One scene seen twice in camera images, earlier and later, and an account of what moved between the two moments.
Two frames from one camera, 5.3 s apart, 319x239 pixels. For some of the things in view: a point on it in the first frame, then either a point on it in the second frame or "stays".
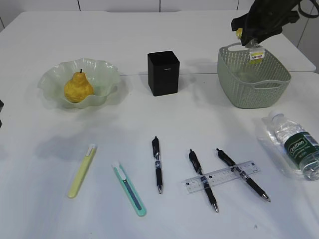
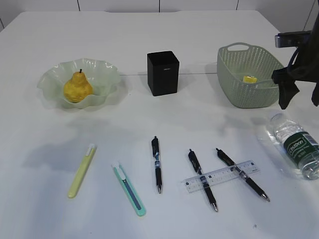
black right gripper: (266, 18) -> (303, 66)
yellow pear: (77, 89) stays
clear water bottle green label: (301, 147) stays
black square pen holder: (163, 70) stays
